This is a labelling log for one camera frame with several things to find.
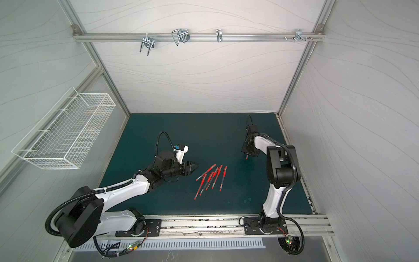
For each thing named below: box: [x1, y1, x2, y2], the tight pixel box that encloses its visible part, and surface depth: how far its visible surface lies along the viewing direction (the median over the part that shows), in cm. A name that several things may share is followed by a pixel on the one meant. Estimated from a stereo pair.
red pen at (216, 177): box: [211, 164, 224, 190], surface depth 91 cm
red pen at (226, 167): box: [219, 165, 228, 192], surface depth 90 cm
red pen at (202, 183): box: [193, 174, 207, 201], surface depth 88 cm
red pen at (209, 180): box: [199, 171, 214, 196], surface depth 90 cm
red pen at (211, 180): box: [205, 167, 219, 192], surface depth 90 cm
